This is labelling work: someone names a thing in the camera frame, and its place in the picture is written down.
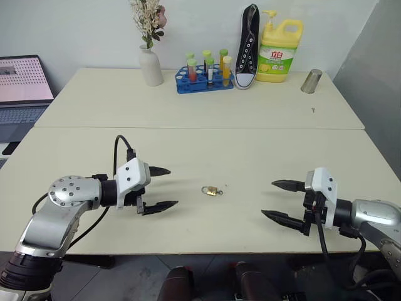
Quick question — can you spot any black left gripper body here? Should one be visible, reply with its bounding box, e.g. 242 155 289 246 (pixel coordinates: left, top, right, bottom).
125 186 148 215

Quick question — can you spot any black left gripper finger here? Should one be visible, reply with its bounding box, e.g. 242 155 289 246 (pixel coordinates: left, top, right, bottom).
149 166 172 177
142 200 180 216

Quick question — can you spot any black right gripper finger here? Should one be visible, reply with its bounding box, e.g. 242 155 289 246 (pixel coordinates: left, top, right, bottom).
271 179 306 193
261 209 306 233

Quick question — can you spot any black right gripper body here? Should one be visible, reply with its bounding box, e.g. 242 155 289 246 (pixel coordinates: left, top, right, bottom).
301 189 328 236

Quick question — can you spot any dark rounded shape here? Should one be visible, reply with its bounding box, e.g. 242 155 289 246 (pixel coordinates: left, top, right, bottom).
155 265 195 301
231 261 284 301

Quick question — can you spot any blue test tube rack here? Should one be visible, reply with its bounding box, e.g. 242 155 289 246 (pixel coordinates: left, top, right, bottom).
175 64 236 95

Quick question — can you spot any white ceramic vase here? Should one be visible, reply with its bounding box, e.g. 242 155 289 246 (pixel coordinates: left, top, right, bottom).
138 44 165 87

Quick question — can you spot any red liquid test tube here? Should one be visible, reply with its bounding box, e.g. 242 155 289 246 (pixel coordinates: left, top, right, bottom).
185 52 198 83

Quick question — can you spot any steel metal cup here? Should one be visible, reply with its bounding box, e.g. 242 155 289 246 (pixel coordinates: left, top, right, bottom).
299 68 324 94

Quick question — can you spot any labelled green cap test tube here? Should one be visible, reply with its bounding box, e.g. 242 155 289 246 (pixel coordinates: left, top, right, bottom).
205 57 216 86

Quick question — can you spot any orange liquid yellow cap tube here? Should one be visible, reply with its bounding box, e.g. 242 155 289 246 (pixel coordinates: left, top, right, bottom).
221 56 234 87

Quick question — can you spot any yellow detergent pump bottle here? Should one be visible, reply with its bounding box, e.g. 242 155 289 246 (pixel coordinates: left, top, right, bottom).
254 9 305 84

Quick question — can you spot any black flat phone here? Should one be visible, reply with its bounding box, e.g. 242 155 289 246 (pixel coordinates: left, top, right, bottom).
1 141 21 156

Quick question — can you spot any black canvas sneaker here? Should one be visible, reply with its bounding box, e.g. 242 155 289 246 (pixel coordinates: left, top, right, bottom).
234 3 262 91

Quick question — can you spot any dried flower bouquet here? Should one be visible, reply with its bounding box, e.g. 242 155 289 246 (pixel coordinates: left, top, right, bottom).
129 0 168 50

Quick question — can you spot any grey open laptop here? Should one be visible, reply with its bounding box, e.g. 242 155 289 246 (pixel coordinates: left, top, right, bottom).
0 55 56 145

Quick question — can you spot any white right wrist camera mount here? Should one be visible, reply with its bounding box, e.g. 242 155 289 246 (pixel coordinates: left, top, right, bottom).
305 167 339 230

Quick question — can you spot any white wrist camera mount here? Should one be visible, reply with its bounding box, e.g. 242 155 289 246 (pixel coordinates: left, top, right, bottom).
305 167 339 230
113 157 152 211

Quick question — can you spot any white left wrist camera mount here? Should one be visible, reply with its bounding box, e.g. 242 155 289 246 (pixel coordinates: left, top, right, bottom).
113 157 152 211

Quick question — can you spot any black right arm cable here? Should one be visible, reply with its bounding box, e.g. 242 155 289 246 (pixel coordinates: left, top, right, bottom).
314 200 369 291

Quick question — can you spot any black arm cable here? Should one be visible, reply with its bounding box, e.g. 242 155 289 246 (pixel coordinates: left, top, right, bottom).
314 200 369 291
31 134 137 252

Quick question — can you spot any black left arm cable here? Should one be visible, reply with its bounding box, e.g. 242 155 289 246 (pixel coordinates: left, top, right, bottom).
31 134 137 252

